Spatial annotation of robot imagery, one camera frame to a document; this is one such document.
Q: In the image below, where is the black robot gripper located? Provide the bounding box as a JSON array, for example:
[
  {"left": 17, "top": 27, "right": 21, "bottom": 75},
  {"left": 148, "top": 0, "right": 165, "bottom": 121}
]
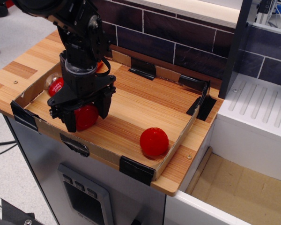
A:
[{"left": 47, "top": 68, "right": 116, "bottom": 133}]

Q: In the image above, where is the cardboard fence with black tape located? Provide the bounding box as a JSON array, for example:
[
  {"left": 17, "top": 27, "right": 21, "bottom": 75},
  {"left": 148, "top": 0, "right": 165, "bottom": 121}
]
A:
[{"left": 11, "top": 46, "right": 223, "bottom": 195}]

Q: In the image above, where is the black floor cable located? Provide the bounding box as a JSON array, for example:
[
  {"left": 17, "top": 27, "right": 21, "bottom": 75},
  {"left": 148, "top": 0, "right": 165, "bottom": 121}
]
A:
[{"left": 0, "top": 140, "right": 17, "bottom": 159}]

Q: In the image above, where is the red toy strawberry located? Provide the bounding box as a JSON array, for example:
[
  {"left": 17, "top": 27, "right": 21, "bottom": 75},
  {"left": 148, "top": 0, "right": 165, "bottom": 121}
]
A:
[{"left": 140, "top": 127, "right": 169, "bottom": 156}]

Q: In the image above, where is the basil bottle red cap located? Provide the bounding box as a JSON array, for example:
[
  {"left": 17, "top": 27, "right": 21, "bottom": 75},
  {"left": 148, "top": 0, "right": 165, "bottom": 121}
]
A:
[{"left": 44, "top": 72, "right": 100, "bottom": 132}]

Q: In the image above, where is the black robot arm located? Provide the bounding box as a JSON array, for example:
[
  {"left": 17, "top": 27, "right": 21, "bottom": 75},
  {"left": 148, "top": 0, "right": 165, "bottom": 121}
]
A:
[{"left": 14, "top": 0, "right": 116, "bottom": 132}]

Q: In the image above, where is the dark grey shelf post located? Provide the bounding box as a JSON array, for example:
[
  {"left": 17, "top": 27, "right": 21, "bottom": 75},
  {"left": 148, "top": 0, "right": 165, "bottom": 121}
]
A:
[{"left": 218, "top": 0, "right": 252, "bottom": 99}]

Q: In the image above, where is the grey dishwasher control panel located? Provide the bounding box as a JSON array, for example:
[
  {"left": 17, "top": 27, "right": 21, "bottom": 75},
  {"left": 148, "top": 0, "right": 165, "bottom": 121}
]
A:
[{"left": 58, "top": 164, "right": 114, "bottom": 225}]

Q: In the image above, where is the orange toy carrot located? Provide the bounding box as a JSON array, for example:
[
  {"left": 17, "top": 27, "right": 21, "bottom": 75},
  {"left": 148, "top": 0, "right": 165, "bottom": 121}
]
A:
[{"left": 96, "top": 60, "right": 103, "bottom": 72}]

